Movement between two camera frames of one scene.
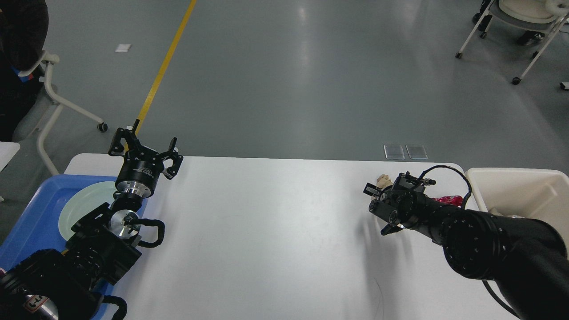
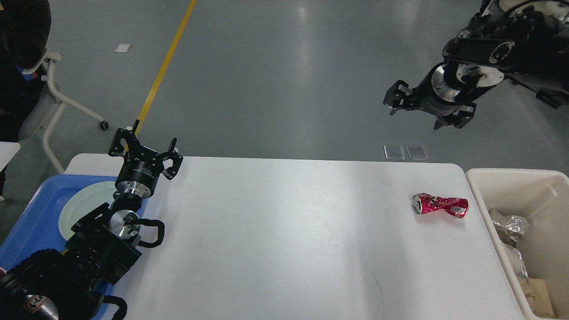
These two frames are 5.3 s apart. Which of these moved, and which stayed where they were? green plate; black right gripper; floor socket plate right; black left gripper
Moved: black right gripper
Stayed: floor socket plate right; black left gripper; green plate
